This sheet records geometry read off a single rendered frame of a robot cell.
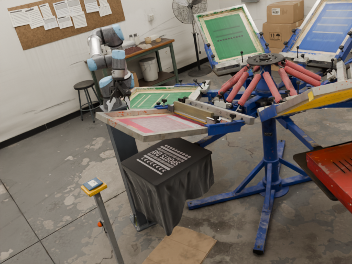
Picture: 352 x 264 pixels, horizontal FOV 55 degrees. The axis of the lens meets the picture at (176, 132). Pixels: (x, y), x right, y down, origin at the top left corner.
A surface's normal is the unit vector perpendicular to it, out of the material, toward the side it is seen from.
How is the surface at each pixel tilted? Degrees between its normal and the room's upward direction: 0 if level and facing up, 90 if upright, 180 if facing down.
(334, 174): 0
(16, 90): 90
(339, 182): 0
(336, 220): 0
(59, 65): 90
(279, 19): 92
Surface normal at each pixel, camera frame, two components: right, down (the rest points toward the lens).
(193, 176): 0.60, 0.36
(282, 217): -0.18, -0.87
